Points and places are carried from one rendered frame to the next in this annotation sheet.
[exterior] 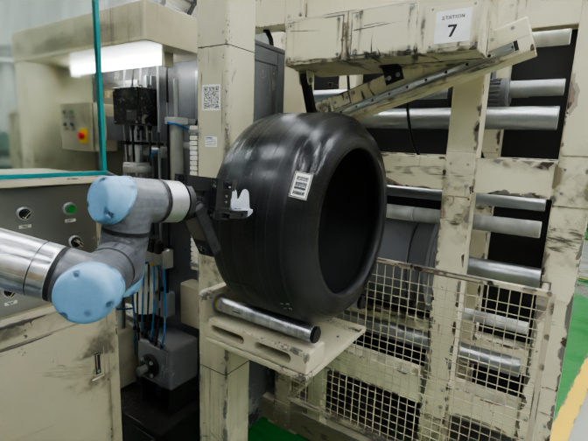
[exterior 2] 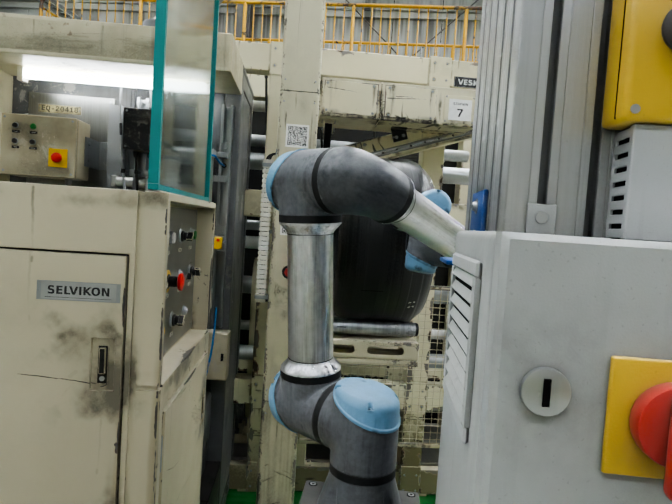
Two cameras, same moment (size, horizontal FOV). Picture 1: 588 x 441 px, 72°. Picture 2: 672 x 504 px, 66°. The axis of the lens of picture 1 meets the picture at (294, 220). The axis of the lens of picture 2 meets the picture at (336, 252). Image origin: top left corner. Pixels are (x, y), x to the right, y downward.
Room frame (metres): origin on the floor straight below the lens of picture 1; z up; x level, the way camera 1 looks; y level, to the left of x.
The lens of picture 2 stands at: (-0.19, 1.19, 1.23)
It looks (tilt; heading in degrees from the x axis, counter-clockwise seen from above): 3 degrees down; 322
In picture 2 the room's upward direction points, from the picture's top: 4 degrees clockwise
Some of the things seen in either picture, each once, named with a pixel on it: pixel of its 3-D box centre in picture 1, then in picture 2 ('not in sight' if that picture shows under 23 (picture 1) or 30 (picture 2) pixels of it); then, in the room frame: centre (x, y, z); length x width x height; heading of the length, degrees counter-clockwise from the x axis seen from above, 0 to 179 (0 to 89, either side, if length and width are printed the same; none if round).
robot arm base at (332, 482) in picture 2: not in sight; (360, 489); (0.47, 0.60, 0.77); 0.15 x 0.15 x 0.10
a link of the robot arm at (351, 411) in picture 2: not in sight; (362, 422); (0.48, 0.60, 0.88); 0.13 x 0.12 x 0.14; 9
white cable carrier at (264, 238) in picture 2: (200, 199); (266, 231); (1.34, 0.31, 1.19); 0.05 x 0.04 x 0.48; 147
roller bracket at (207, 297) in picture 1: (246, 289); not in sight; (1.29, 0.15, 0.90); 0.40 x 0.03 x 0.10; 147
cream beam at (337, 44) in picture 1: (385, 42); (394, 109); (1.37, -0.27, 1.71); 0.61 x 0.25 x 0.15; 57
